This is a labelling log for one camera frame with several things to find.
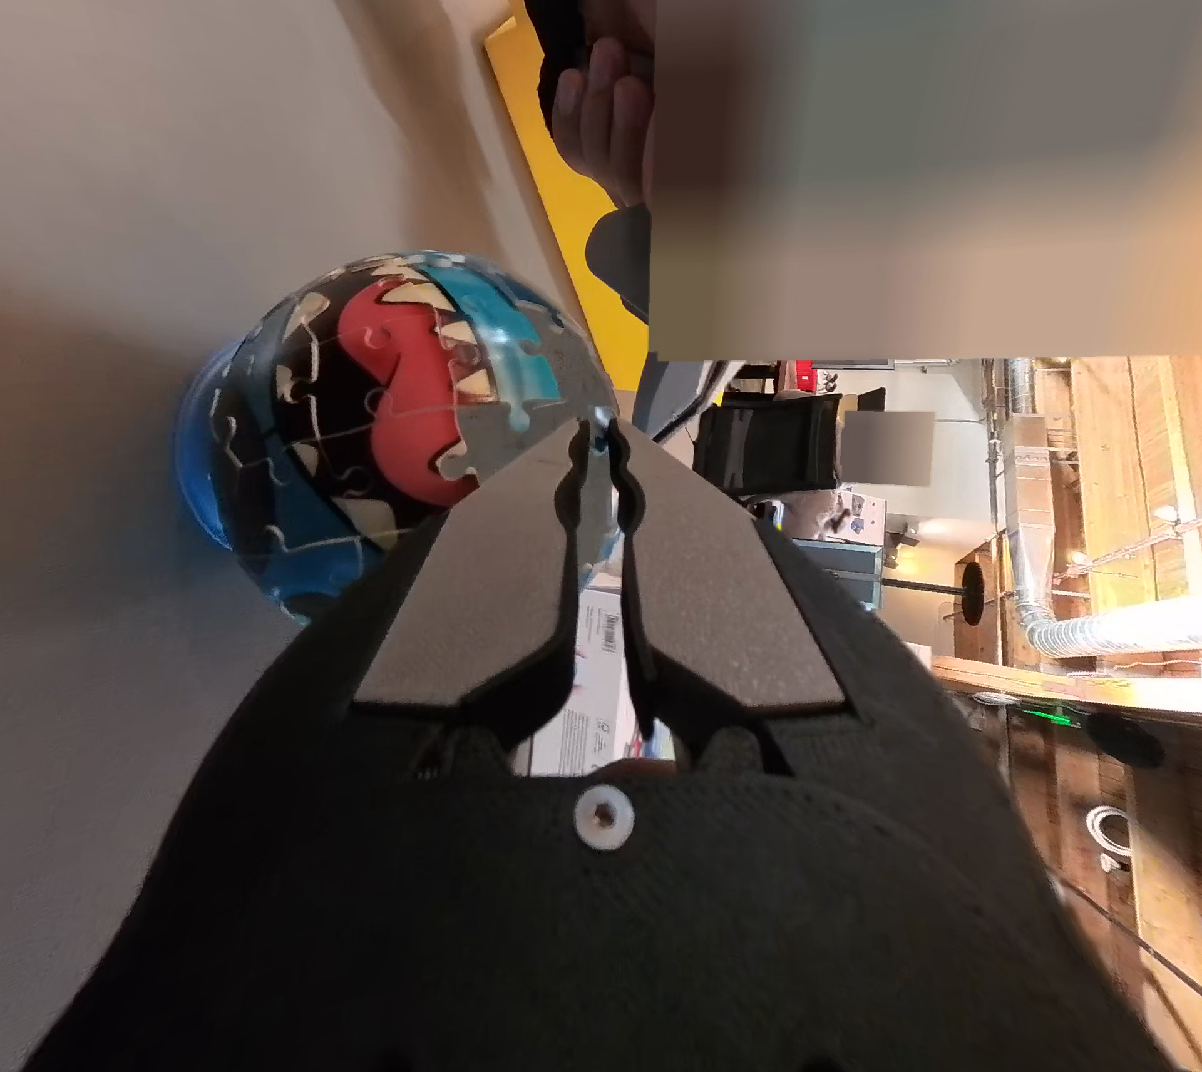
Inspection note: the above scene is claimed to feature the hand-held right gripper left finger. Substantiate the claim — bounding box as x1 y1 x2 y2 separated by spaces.
353 417 593 751

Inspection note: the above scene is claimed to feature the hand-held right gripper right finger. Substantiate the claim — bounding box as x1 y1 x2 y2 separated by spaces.
604 417 848 741

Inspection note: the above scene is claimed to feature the blue puzzle ball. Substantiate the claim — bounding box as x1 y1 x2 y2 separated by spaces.
215 248 623 627

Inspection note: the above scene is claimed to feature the cartoon printed puzzle box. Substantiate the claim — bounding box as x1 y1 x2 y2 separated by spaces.
528 588 679 775

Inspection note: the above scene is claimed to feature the person's left hand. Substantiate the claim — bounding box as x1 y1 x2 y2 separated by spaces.
552 0 661 209

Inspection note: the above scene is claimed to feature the yellow plastic bin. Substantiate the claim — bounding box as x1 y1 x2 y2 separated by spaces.
482 0 652 397

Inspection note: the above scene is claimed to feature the black office chair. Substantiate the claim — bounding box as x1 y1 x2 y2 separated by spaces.
691 387 888 497

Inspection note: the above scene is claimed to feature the black round stand base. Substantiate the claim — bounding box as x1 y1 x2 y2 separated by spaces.
882 562 985 628

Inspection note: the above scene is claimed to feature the silver ventilation duct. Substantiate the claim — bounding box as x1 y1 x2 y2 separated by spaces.
999 358 1202 660

